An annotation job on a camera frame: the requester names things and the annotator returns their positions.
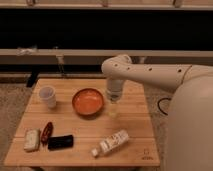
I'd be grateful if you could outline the red chili pepper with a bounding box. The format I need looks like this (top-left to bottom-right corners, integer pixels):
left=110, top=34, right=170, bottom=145
left=41, top=122, right=53, bottom=145

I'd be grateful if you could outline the orange ceramic bowl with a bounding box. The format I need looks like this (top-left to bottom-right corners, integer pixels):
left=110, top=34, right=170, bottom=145
left=72, top=88, right=104, bottom=116

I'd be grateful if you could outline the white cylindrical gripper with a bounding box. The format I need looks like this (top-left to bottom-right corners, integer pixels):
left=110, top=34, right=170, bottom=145
left=106, top=78, right=125, bottom=118

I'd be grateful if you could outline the wooden bench rail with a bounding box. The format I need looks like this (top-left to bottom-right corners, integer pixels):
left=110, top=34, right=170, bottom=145
left=0, top=48, right=213, bottom=65

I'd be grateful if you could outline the white plastic cup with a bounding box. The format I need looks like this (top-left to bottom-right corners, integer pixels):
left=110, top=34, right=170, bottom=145
left=38, top=86, right=56, bottom=109

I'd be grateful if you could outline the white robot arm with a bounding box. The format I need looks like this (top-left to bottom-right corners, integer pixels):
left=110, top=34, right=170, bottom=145
left=101, top=55, right=213, bottom=171

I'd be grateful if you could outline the black cable on floor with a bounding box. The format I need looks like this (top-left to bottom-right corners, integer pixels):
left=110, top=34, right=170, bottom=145
left=157, top=96, right=172, bottom=117

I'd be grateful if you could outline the clear plastic bottle white label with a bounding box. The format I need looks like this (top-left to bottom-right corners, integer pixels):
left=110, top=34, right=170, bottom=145
left=91, top=130, right=130, bottom=157

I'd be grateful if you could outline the white rectangular sponge block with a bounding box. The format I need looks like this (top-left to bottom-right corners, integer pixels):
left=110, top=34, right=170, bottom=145
left=24, top=129, right=40, bottom=152

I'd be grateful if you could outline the black rectangular block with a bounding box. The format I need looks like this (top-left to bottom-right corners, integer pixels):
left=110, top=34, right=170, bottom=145
left=48, top=135, right=74, bottom=150

